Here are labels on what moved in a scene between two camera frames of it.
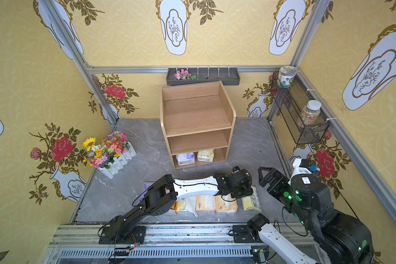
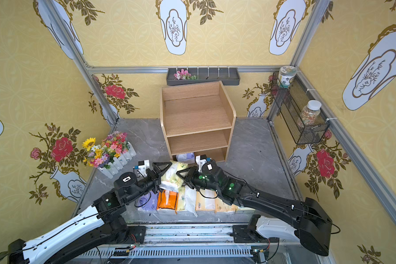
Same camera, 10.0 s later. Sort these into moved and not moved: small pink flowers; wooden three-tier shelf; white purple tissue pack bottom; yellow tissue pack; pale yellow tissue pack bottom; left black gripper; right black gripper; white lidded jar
Moved: pale yellow tissue pack bottom; right black gripper; left black gripper
Not moved: yellow tissue pack; small pink flowers; wooden three-tier shelf; white purple tissue pack bottom; white lidded jar
